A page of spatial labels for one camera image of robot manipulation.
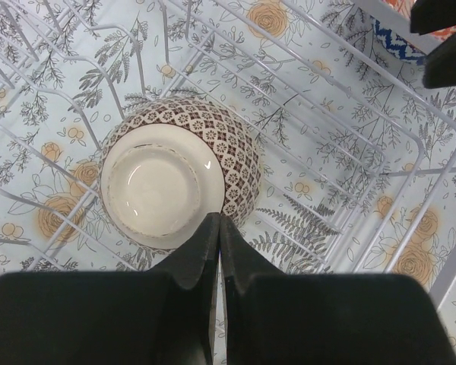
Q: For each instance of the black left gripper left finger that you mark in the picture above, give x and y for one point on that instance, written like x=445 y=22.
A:
x=159 y=316

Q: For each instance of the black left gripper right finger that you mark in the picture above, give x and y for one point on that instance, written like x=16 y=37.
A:
x=276 y=318

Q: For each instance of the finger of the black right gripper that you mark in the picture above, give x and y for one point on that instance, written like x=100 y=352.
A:
x=440 y=65

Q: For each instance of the blue zigzag pattern bowl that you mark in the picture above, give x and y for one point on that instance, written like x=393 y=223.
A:
x=396 y=45

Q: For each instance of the red geometric pattern bowl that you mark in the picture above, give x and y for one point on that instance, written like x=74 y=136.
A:
x=435 y=17

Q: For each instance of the brown lattice pattern bowl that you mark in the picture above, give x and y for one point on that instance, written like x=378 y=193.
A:
x=174 y=161

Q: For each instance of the floral patterned table mat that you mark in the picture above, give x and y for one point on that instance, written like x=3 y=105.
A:
x=183 y=182

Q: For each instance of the white wire dish rack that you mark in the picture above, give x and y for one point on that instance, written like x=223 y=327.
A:
x=358 y=157

